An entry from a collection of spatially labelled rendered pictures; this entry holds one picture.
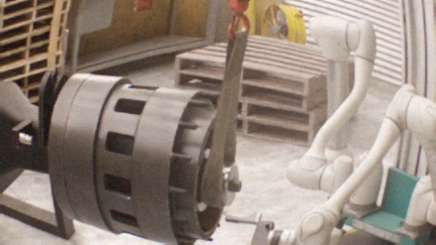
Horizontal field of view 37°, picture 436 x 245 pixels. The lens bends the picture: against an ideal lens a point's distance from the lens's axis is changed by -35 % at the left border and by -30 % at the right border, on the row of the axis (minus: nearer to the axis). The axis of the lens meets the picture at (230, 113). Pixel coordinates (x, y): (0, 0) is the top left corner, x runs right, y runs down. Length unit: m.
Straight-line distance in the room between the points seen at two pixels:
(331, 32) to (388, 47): 5.00
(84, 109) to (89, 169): 0.20
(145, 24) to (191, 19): 0.73
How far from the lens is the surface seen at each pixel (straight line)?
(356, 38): 3.15
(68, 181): 2.58
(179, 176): 2.48
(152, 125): 2.49
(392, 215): 3.39
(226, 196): 2.60
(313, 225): 2.29
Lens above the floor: 1.72
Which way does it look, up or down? 15 degrees down
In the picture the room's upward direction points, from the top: 3 degrees clockwise
